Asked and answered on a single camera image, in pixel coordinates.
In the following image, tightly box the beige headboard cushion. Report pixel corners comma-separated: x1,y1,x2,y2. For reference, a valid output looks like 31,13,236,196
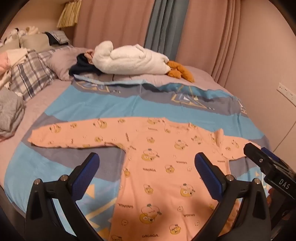
0,34,52,53

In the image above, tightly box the yellow fringed lampshade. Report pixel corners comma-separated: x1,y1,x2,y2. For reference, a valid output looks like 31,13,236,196
57,1,82,28

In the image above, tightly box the blue grey patterned duvet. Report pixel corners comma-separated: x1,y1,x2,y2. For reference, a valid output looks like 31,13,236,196
4,78,273,241

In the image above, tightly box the orange plush toy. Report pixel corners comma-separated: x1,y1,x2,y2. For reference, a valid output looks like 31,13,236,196
166,61,195,83

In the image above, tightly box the grey plaid pillow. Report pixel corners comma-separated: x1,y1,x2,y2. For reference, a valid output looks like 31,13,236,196
10,46,72,101

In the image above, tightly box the lilac pillow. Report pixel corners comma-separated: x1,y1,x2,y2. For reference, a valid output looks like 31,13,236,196
47,47,87,81

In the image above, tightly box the white wall power strip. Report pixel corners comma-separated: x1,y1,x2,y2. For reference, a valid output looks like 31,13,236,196
277,83,296,106

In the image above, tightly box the pink cartoon print baby garment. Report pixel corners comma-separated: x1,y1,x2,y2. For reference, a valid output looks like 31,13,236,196
28,117,248,240

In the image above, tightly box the grey folded clothing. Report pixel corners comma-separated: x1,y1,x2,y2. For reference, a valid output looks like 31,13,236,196
1,87,25,140

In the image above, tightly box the dark navy clothing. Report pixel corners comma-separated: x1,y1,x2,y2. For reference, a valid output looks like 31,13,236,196
69,53,103,76

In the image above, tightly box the pink curtain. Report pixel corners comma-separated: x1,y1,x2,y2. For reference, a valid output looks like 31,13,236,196
73,1,241,86

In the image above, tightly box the white fluffy blanket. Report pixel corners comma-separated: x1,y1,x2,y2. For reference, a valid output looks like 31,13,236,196
92,41,171,75

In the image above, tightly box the grey blue curtain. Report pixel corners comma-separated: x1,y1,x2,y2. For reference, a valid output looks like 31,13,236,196
144,0,189,61

